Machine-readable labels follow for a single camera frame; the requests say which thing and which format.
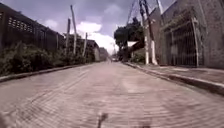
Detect distant building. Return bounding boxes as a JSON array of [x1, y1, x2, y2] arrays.
[[79, 38, 110, 63]]

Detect grey paved road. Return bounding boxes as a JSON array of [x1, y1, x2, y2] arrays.
[[0, 60, 224, 128]]

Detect large dark tree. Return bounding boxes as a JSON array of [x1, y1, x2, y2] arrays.
[[113, 17, 146, 64]]

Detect short leaning pole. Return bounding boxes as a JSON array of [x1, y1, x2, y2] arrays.
[[82, 31, 89, 58]]

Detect utility pole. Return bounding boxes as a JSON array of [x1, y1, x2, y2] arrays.
[[138, 0, 151, 66]]

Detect white-based pole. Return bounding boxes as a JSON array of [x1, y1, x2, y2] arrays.
[[142, 0, 159, 66]]

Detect tall leaning pole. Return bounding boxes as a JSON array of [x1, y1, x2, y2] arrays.
[[69, 4, 78, 56]]

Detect thin grey pole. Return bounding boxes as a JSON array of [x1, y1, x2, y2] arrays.
[[65, 17, 72, 53]]

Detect robot's own part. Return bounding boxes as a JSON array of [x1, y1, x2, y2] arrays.
[[96, 112, 109, 128]]

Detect grey concrete kerb strip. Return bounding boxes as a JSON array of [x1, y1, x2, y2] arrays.
[[0, 62, 91, 84]]

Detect grey paved sidewalk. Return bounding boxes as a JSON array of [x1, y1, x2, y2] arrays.
[[123, 61, 224, 98]]

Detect row of bushes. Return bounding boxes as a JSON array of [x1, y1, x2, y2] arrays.
[[0, 41, 96, 77]]

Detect grey concrete building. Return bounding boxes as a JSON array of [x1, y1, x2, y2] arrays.
[[146, 0, 224, 70]]

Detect overhead wires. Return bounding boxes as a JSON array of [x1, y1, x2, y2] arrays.
[[125, 0, 148, 26]]

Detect dark long wall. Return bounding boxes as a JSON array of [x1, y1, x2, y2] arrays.
[[0, 2, 67, 56]]

